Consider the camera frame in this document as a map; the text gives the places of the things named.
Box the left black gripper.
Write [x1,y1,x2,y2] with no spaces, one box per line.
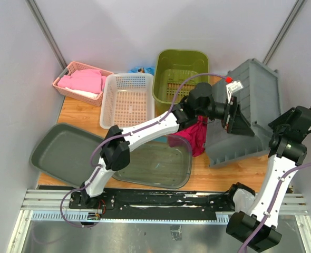
[197,98,256,139]

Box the large grey plastic bin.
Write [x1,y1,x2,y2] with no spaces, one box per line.
[205,59,281,167]

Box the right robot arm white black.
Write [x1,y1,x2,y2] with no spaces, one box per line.
[225,106,311,252]

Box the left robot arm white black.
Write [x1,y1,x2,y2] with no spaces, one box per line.
[80,83,255,209]

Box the clear plastic container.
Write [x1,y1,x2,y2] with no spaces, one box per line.
[113,135,193,189]

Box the magenta crumpled cloth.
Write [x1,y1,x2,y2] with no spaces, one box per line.
[173,116,208,157]

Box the green plastic basin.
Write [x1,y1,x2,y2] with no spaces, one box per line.
[152,49,209,114]

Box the blue packet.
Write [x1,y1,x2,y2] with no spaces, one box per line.
[128,67,155,76]

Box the white perforated basket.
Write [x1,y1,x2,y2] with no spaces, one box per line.
[99,73,155,129]

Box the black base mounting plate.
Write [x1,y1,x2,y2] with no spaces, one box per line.
[69,188,235,221]

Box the white folded cloth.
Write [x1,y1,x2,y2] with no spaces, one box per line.
[65,87,99,99]

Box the pink folded towel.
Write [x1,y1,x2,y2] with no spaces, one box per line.
[57,69,106,94]

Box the pink plastic basket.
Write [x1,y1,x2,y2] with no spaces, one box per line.
[53,61,113,106]

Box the dark grey tray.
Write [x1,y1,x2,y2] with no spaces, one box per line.
[30,123,103,188]

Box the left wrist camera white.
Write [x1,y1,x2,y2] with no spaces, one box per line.
[226,81,244,101]

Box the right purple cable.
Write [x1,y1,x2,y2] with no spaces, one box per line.
[237,101,311,253]

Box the white cable duct rail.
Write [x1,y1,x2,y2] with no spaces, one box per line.
[31,211,229,225]

